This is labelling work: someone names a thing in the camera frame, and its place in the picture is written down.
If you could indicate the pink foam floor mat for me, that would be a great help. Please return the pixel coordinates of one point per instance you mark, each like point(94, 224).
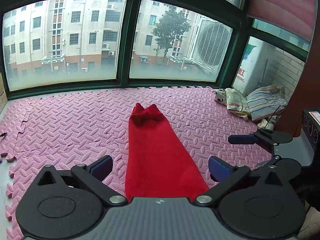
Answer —
point(75, 130)

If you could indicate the blue striped cloth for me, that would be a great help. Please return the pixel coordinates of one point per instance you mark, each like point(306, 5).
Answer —
point(267, 101)

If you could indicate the yellow striped cloth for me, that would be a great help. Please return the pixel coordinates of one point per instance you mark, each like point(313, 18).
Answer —
point(236, 102)

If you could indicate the pink curtain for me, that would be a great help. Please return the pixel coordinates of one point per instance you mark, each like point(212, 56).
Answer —
point(282, 5)

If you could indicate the red sweater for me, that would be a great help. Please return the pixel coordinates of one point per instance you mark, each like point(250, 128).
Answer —
point(155, 155)

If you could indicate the beige apartment building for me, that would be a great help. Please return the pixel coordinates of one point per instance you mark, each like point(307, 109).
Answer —
point(75, 35)

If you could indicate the white louvred air conditioner unit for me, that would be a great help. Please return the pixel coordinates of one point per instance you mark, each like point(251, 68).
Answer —
point(210, 45)

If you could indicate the white spotted cloth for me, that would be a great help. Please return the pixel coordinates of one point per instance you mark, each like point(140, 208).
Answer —
point(220, 95)

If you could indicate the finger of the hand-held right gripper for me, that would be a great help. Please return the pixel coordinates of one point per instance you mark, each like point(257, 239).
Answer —
point(242, 139)
point(274, 162)

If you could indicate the green tree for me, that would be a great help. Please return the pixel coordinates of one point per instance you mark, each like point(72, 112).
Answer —
point(172, 30)

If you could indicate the dark green window frame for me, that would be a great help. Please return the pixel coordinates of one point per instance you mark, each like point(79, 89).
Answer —
point(127, 42)

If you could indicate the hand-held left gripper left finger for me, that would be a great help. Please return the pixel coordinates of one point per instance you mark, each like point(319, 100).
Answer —
point(101, 167)

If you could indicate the cardboard box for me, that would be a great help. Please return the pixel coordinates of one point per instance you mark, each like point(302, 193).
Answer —
point(2, 92)

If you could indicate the white appliance with red print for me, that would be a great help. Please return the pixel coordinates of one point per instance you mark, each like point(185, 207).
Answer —
point(252, 65)

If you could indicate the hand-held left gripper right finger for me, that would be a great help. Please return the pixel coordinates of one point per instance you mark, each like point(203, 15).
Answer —
point(220, 168)

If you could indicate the brown wooden panel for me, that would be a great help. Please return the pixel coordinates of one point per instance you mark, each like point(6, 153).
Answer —
point(300, 92)

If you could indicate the beige crumpled cloth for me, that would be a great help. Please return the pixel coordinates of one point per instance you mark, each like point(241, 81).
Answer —
point(268, 123)

